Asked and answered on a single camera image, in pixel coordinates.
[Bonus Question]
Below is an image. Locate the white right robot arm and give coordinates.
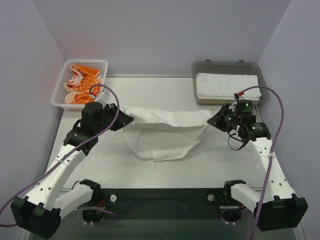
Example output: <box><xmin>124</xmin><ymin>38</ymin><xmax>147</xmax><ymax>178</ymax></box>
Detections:
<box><xmin>207</xmin><ymin>100</ymin><xmax>308</xmax><ymax>232</ymax></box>

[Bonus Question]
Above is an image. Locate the white terry towel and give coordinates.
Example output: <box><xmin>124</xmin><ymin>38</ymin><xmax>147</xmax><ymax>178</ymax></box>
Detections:
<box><xmin>195</xmin><ymin>73</ymin><xmax>259</xmax><ymax>100</ymax></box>

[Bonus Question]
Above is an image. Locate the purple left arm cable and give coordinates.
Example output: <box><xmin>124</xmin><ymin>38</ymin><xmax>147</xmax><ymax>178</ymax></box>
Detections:
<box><xmin>0</xmin><ymin>84</ymin><xmax>121</xmax><ymax>228</ymax></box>

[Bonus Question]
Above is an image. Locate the white plastic mesh basket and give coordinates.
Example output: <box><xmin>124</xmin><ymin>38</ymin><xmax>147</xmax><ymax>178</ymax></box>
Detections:
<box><xmin>51</xmin><ymin>59</ymin><xmax>108</xmax><ymax>111</ymax></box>

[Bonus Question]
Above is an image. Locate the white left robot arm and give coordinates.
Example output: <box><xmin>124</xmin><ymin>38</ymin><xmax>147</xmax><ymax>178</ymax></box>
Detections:
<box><xmin>10</xmin><ymin>102</ymin><xmax>134</xmax><ymax>240</ymax></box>

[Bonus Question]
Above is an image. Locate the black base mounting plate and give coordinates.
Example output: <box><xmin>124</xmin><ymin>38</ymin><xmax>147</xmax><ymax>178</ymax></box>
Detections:
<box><xmin>82</xmin><ymin>187</ymin><xmax>251</xmax><ymax>221</ymax></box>

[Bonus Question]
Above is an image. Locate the white towels pile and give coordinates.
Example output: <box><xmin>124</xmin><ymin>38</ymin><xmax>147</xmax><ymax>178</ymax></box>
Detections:
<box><xmin>122</xmin><ymin>106</ymin><xmax>212</xmax><ymax>162</ymax></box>

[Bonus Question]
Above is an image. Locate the orange cloth in basket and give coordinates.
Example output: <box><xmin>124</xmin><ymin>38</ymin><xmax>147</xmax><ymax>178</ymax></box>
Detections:
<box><xmin>63</xmin><ymin>64</ymin><xmax>101</xmax><ymax>105</ymax></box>

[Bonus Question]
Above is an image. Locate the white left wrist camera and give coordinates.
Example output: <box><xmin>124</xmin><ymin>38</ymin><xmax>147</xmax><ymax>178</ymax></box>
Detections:
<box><xmin>94</xmin><ymin>89</ymin><xmax>110</xmax><ymax>104</ymax></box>

